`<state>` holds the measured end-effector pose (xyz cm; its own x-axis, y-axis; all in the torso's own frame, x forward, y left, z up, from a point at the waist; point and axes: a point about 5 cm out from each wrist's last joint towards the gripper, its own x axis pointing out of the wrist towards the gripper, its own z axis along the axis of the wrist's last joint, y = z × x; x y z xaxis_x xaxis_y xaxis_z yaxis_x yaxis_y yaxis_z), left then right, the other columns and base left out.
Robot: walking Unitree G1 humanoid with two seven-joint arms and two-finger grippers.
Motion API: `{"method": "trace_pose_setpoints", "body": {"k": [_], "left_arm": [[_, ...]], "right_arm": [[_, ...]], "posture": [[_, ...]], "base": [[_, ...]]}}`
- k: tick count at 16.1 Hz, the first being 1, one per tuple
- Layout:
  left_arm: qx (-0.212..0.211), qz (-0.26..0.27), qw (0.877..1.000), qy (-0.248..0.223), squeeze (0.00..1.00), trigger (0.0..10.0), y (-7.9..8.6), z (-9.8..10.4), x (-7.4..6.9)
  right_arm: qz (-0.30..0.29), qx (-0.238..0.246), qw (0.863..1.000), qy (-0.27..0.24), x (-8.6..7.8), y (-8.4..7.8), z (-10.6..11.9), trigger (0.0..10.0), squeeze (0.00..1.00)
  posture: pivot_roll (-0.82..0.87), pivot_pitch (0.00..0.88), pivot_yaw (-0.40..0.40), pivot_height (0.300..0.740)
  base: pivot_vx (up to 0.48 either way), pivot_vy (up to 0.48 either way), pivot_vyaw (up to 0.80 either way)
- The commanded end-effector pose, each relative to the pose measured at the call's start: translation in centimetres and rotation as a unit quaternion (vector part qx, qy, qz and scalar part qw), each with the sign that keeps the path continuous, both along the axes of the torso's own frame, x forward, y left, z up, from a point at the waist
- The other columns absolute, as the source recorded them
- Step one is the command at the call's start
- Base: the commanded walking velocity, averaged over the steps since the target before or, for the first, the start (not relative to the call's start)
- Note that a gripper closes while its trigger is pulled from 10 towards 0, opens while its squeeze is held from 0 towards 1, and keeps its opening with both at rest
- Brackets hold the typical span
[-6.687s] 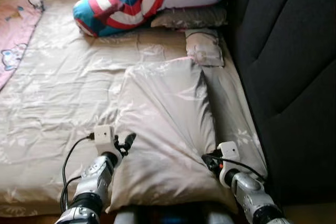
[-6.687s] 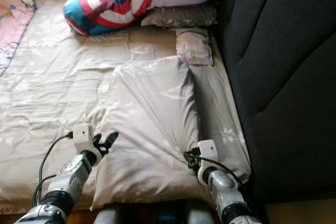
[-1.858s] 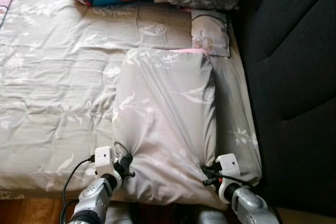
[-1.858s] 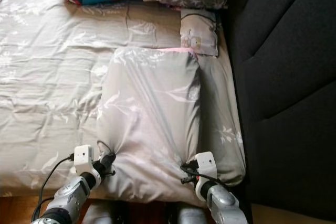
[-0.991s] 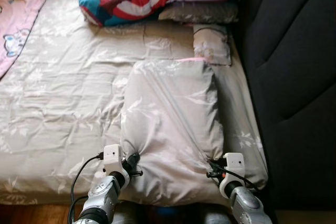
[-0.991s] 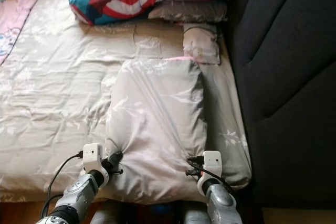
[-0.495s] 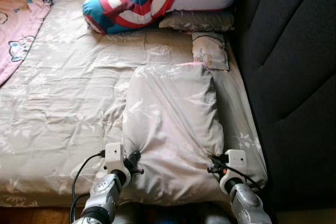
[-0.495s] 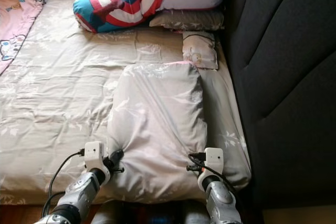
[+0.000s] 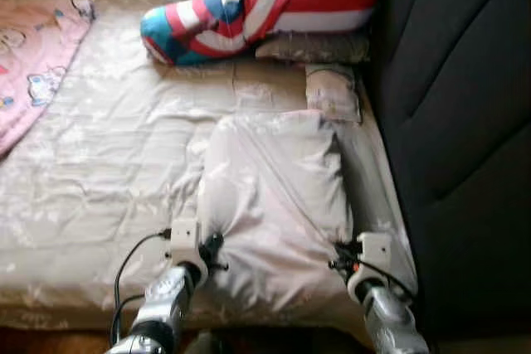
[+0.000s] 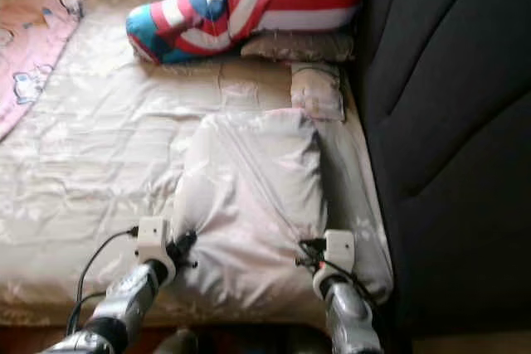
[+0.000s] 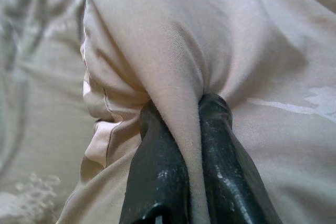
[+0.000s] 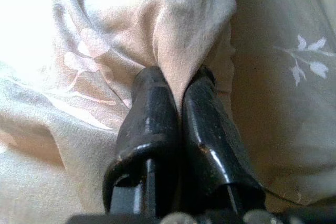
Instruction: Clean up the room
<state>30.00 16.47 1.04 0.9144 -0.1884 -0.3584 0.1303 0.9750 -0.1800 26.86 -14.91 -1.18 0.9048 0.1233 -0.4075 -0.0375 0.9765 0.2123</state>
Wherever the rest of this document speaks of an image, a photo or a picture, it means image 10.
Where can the large beige floral pillow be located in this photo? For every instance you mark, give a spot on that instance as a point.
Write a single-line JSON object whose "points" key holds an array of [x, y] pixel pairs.
{"points": [[257, 188]]}

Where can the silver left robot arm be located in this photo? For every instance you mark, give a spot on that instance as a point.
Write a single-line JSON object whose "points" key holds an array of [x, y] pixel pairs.
{"points": [[124, 308]]}

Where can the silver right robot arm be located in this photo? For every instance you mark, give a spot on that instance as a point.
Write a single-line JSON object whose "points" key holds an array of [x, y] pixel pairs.
{"points": [[348, 317]]}

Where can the bed with beige floral sheet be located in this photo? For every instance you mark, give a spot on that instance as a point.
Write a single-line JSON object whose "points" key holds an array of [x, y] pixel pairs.
{"points": [[99, 172]]}

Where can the small beige floral pillow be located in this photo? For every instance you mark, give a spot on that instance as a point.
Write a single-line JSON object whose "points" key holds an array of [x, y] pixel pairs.
{"points": [[318, 91]]}

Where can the flat beige floral pillow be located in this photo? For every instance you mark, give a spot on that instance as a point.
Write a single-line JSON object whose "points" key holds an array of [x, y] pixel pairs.
{"points": [[299, 47]]}

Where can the pink cartoon print blanket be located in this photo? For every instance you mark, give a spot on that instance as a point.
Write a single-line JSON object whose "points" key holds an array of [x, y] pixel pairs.
{"points": [[33, 55]]}

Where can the red white blue bolster pillow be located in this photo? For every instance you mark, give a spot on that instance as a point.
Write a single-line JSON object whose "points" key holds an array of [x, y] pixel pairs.
{"points": [[282, 4]]}

